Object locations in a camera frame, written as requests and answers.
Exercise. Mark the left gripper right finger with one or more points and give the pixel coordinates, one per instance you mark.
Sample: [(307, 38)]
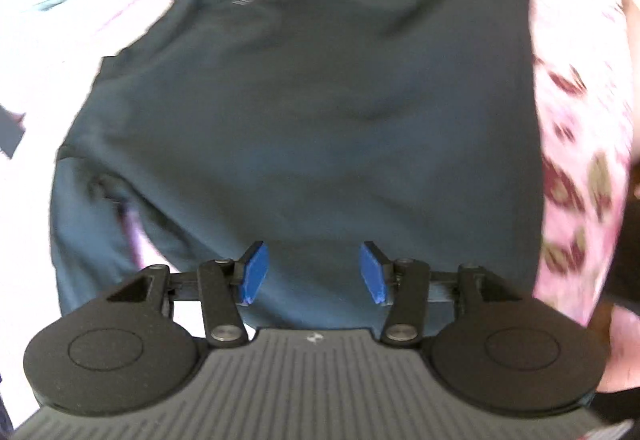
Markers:
[(407, 286)]

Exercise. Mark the pink rose blanket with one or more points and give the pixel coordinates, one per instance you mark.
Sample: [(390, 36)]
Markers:
[(587, 95)]

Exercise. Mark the dark green sweatshirt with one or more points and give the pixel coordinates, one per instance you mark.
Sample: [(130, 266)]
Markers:
[(312, 125)]

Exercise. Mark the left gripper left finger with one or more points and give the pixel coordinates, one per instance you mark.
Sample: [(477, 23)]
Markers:
[(221, 287)]

